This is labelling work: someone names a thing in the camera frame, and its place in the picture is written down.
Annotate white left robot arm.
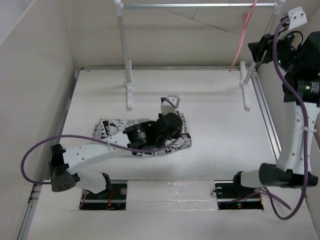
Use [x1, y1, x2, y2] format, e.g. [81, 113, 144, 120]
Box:
[49, 112, 183, 199]

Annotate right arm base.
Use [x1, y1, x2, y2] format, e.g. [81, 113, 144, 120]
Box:
[211, 181, 264, 210]

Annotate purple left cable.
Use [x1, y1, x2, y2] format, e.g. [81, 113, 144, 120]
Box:
[19, 98, 181, 185]

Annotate aluminium rail right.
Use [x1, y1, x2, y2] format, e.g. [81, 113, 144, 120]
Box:
[251, 72, 281, 160]

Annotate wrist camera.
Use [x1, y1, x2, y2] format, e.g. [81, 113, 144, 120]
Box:
[286, 6, 308, 31]
[160, 95, 180, 115]

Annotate newspaper print trousers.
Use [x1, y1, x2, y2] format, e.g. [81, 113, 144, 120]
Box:
[92, 113, 192, 158]

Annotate aluminium rail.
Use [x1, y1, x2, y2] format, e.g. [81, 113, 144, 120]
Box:
[251, 72, 281, 160]
[17, 68, 81, 240]

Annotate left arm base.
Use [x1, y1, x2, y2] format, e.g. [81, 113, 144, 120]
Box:
[79, 180, 128, 211]

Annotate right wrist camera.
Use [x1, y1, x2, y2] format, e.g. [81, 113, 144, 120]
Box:
[286, 6, 308, 31]

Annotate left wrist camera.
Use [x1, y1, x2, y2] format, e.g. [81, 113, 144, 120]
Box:
[160, 95, 180, 115]

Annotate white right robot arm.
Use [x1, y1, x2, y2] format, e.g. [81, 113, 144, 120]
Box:
[231, 31, 320, 197]

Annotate white clothes rack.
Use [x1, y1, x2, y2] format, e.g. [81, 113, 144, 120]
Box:
[113, 0, 285, 110]

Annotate aluminium rail left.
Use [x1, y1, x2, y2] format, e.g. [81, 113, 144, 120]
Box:
[17, 68, 81, 240]

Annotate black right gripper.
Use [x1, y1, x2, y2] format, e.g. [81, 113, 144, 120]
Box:
[248, 25, 302, 73]

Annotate purple cable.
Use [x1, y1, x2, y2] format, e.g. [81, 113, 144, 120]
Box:
[19, 98, 181, 185]
[259, 18, 312, 221]

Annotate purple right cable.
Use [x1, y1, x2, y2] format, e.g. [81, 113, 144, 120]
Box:
[259, 18, 312, 221]

